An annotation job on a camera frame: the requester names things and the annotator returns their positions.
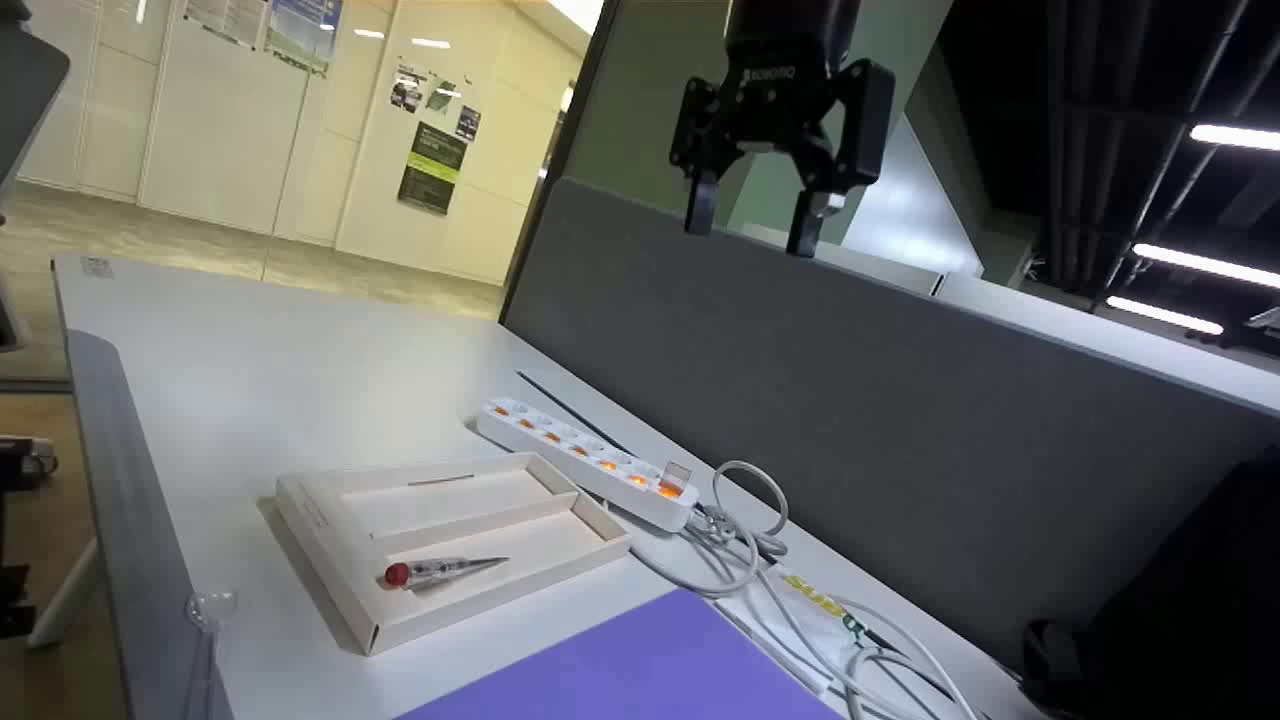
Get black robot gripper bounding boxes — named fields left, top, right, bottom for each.
left=667, top=0, right=900, bottom=262

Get shallow white cardboard box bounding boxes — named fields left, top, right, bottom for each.
left=255, top=452, right=630, bottom=658

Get purple mat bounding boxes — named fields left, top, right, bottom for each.
left=395, top=589, right=845, bottom=720

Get grey desk partition panel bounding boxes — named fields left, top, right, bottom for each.
left=499, top=178, right=1280, bottom=672

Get white power strip orange switches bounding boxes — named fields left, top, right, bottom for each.
left=472, top=393, right=702, bottom=539

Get ceiling light tube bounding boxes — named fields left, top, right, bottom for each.
left=1099, top=294, right=1227, bottom=340
left=1183, top=122, right=1280, bottom=158
left=1126, top=239, right=1280, bottom=297

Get clear glass round flask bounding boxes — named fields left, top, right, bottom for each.
left=182, top=586, right=241, bottom=720

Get black monitor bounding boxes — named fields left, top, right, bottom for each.
left=0, top=26, right=72, bottom=189

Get grey desk side panel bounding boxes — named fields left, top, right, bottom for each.
left=62, top=329, right=232, bottom=720

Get thin black cable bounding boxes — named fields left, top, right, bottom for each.
left=514, top=370, right=630, bottom=452

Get green and black wall poster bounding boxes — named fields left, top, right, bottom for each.
left=395, top=122, right=472, bottom=222

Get small papers on wall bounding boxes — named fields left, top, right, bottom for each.
left=388, top=63, right=482, bottom=144

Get white tangled power cable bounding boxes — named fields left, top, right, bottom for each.
left=624, top=458, right=992, bottom=720

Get yellow green cable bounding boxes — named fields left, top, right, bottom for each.
left=774, top=572, right=912, bottom=659

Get large blue wall poster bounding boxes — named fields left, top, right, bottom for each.
left=258, top=0, right=346, bottom=78

